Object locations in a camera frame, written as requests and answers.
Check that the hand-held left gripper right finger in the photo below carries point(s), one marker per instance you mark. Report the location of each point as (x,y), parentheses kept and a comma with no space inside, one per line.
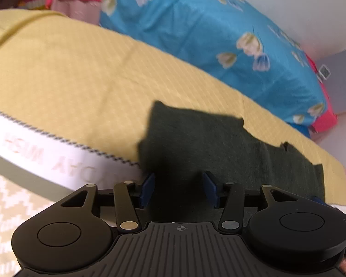
(210,190)

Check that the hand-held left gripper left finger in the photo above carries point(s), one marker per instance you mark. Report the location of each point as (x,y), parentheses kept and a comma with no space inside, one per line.
(147,187)

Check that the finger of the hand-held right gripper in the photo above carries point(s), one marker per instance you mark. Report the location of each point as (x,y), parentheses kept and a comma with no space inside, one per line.
(316,199)

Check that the dark green knit sweater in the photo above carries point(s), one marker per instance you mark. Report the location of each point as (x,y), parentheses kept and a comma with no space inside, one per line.
(207,141)

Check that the yellow zigzag patterned blanket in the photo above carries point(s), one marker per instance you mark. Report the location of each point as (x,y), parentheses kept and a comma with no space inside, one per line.
(75,69)

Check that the blue floral bed cover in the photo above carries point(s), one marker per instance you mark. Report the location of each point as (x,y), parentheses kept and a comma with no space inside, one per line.
(190,20)

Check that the pink folded blanket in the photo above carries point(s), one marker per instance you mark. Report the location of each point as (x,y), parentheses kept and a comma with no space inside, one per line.
(75,10)

